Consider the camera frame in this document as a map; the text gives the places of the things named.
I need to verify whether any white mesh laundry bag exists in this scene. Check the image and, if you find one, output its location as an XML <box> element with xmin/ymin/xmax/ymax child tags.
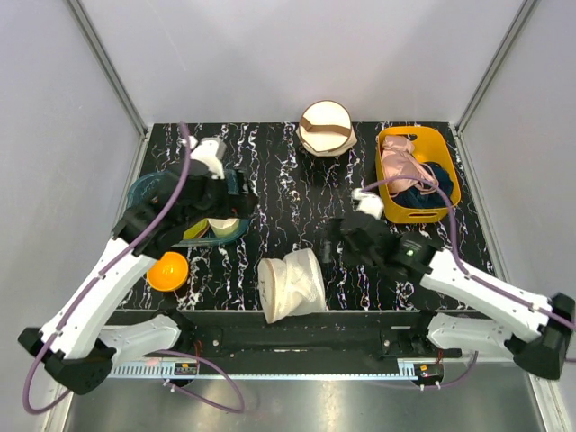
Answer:
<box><xmin>257</xmin><ymin>248</ymin><xmax>327</xmax><ymax>324</ymax></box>

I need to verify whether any cream white cup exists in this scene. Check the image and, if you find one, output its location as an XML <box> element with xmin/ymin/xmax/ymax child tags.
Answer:
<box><xmin>208</xmin><ymin>218</ymin><xmax>240</xmax><ymax>238</ymax></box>

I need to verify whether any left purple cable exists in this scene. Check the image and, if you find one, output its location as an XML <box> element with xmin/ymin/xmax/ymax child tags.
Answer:
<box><xmin>22</xmin><ymin>121</ymin><xmax>247</xmax><ymax>414</ymax></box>

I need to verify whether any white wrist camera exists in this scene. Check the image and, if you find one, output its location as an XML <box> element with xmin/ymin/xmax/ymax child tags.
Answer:
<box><xmin>189</xmin><ymin>135</ymin><xmax>226</xmax><ymax>180</ymax></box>
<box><xmin>351</xmin><ymin>188</ymin><xmax>384</xmax><ymax>220</ymax></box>

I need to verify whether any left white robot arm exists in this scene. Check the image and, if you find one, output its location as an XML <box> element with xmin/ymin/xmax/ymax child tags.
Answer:
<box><xmin>18</xmin><ymin>166</ymin><xmax>257</xmax><ymax>395</ymax></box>

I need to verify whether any pink bra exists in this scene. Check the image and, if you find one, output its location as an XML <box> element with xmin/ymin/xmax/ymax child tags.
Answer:
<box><xmin>381</xmin><ymin>135</ymin><xmax>437</xmax><ymax>197</ymax></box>

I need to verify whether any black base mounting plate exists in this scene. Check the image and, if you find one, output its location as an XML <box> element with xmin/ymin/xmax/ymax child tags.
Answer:
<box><xmin>179</xmin><ymin>310</ymin><xmax>462</xmax><ymax>360</ymax></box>

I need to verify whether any yellow orange bowl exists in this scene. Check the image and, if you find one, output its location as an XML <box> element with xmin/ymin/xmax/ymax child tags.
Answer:
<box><xmin>147</xmin><ymin>251</ymin><xmax>189</xmax><ymax>293</ymax></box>

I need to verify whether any yellow plastic basket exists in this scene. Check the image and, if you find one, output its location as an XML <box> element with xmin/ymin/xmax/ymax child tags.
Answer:
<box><xmin>375</xmin><ymin>126</ymin><xmax>461</xmax><ymax>224</ymax></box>

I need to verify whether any dark blue bra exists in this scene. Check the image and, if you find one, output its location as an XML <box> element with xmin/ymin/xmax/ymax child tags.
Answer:
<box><xmin>393</xmin><ymin>161</ymin><xmax>454</xmax><ymax>209</ymax></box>

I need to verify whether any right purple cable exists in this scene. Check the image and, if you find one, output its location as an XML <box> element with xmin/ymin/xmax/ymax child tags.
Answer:
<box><xmin>362</xmin><ymin>177</ymin><xmax>576</xmax><ymax>334</ymax></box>

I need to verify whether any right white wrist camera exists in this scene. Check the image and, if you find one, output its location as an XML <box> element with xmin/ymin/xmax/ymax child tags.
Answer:
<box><xmin>351</xmin><ymin>188</ymin><xmax>384</xmax><ymax>220</ymax></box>

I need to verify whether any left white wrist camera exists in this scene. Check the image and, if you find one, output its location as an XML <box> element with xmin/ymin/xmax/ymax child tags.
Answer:
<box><xmin>189</xmin><ymin>135</ymin><xmax>226</xmax><ymax>180</ymax></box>

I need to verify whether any purple cable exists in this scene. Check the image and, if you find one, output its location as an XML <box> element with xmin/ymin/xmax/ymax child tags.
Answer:
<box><xmin>22</xmin><ymin>121</ymin><xmax>247</xmax><ymax>414</ymax></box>
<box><xmin>362</xmin><ymin>177</ymin><xmax>576</xmax><ymax>334</ymax></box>

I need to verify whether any beige folded laundry bag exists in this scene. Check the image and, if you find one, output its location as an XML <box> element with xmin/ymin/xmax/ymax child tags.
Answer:
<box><xmin>296</xmin><ymin>100</ymin><xmax>357</xmax><ymax>158</ymax></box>

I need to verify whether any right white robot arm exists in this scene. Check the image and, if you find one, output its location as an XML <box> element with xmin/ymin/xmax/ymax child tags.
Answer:
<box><xmin>323</xmin><ymin>212</ymin><xmax>575</xmax><ymax>381</ymax></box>

